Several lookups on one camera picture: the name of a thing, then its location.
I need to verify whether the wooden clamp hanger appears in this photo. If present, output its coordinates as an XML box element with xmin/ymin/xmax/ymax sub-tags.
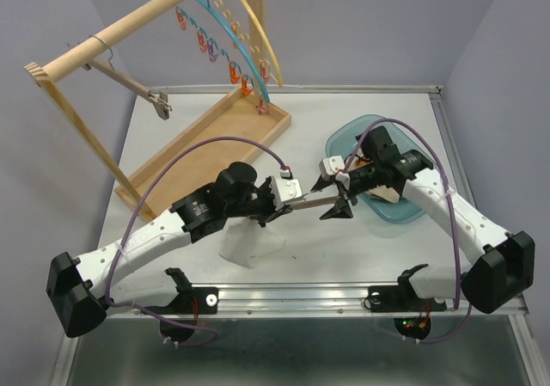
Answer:
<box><xmin>284</xmin><ymin>195</ymin><xmax>339</xmax><ymax>213</ymax></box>
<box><xmin>82</xmin><ymin>35</ymin><xmax>173</xmax><ymax>120</ymax></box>

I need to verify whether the beige underwear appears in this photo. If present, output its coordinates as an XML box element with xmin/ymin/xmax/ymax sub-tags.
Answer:
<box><xmin>350</xmin><ymin>132</ymin><xmax>400</xmax><ymax>204</ymax></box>

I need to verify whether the white underwear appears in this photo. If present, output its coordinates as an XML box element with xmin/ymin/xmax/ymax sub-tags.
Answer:
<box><xmin>218</xmin><ymin>219</ymin><xmax>286</xmax><ymax>268</ymax></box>

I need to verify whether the blue plastic clip hanger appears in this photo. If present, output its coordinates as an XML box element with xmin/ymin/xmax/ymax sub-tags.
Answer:
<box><xmin>174</xmin><ymin>0</ymin><xmax>272</xmax><ymax>114</ymax></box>

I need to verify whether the yellow plastic clip hanger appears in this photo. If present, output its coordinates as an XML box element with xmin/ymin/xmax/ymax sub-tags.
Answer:
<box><xmin>212</xmin><ymin>0</ymin><xmax>284</xmax><ymax>88</ymax></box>

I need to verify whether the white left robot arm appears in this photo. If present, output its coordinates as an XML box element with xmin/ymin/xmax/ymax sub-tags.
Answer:
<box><xmin>46</xmin><ymin>162</ymin><xmax>303</xmax><ymax>338</ymax></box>

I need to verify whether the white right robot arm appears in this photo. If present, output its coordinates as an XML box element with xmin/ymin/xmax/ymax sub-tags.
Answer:
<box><xmin>312</xmin><ymin>126</ymin><xmax>535</xmax><ymax>314</ymax></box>

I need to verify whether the blue plastic tub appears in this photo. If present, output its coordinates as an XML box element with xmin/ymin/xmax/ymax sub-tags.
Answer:
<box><xmin>325</xmin><ymin>114</ymin><xmax>426</xmax><ymax>224</ymax></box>

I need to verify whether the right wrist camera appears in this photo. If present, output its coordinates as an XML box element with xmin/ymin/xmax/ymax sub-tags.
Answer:
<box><xmin>319</xmin><ymin>156</ymin><xmax>350</xmax><ymax>186</ymax></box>

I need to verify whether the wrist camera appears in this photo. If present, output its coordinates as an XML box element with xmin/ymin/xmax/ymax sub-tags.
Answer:
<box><xmin>271</xmin><ymin>166</ymin><xmax>303</xmax><ymax>210</ymax></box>
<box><xmin>319</xmin><ymin>156</ymin><xmax>350</xmax><ymax>186</ymax></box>

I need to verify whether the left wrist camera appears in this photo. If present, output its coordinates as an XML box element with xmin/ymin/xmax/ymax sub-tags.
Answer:
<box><xmin>271</xmin><ymin>166</ymin><xmax>303</xmax><ymax>210</ymax></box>

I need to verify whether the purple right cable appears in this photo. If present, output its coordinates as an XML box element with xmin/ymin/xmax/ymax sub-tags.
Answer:
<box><xmin>340</xmin><ymin>118</ymin><xmax>474</xmax><ymax>346</ymax></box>

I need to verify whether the aluminium mounting rail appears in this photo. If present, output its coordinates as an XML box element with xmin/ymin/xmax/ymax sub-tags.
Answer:
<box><xmin>72</xmin><ymin>278</ymin><xmax>530</xmax><ymax>318</ymax></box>

